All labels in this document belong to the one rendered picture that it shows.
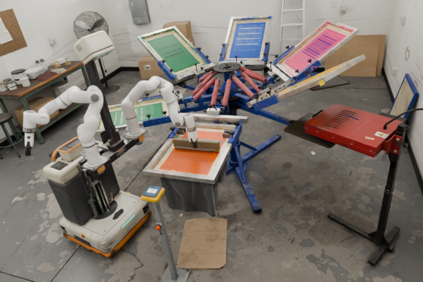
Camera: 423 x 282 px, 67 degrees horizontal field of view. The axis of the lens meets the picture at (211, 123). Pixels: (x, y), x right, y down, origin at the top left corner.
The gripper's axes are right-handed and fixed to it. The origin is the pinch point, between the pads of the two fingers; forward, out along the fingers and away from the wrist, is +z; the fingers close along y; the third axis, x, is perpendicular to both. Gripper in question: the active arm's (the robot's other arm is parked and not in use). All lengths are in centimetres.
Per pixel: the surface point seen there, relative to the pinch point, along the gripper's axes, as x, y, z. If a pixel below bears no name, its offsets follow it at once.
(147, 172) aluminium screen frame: -25.6, 38.6, -0.2
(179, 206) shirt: -15, 28, 43
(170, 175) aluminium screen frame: -6.4, 38.8, 1.6
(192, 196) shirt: 1.7, 29.3, 29.8
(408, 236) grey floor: 168, -29, 115
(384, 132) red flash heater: 143, -22, 2
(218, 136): 11.2, -24.1, 6.7
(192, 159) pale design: 1.2, 13.2, 5.5
